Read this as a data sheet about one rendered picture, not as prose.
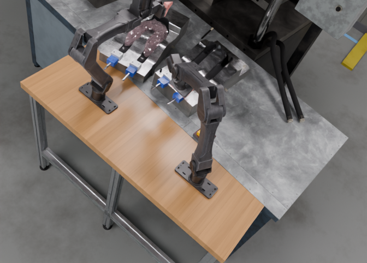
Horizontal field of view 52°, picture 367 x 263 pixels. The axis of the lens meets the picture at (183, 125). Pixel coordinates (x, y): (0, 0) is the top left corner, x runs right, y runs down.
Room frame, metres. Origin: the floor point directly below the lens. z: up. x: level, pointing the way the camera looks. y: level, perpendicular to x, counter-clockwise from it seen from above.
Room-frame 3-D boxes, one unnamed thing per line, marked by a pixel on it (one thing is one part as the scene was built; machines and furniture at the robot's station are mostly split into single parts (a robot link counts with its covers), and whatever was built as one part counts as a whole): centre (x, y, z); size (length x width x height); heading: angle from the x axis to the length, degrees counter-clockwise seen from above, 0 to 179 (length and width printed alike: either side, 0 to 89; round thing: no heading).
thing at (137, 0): (1.25, 0.36, 1.24); 0.12 x 0.09 x 0.12; 159
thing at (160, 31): (1.53, 0.35, 0.90); 0.26 x 0.18 x 0.08; 171
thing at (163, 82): (1.24, 0.17, 0.89); 0.13 x 0.05 x 0.05; 154
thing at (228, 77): (1.46, 0.00, 0.87); 0.50 x 0.26 x 0.14; 154
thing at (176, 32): (1.54, 0.36, 0.86); 0.50 x 0.26 x 0.11; 171
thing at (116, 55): (1.28, 0.45, 0.86); 0.13 x 0.05 x 0.05; 171
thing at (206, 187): (0.87, -0.14, 0.84); 0.20 x 0.07 x 0.08; 69
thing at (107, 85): (1.09, 0.42, 0.90); 0.09 x 0.06 x 0.06; 69
